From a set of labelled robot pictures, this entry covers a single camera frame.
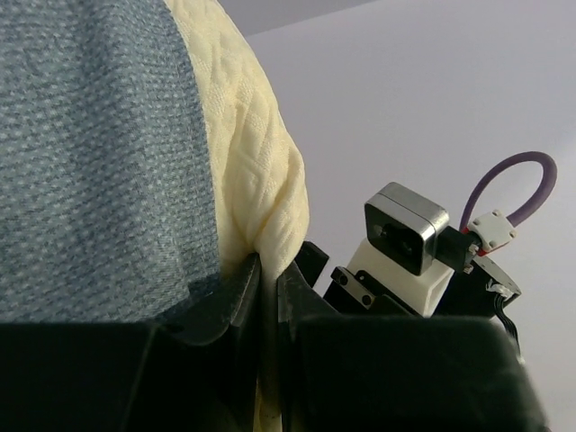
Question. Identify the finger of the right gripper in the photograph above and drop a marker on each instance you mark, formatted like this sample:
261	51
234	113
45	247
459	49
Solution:
311	261

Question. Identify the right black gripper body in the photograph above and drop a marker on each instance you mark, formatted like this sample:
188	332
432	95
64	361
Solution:
373	286

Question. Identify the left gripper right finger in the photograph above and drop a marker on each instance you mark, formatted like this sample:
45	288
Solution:
365	373

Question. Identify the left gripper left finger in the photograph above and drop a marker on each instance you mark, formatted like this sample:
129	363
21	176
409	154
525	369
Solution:
194	373

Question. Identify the cream pillow with yellow band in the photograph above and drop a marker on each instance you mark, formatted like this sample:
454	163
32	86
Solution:
258	174

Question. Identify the striped blue beige pillowcase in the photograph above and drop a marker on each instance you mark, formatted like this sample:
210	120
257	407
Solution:
107	208

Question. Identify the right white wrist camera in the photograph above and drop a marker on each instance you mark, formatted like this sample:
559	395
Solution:
414	232

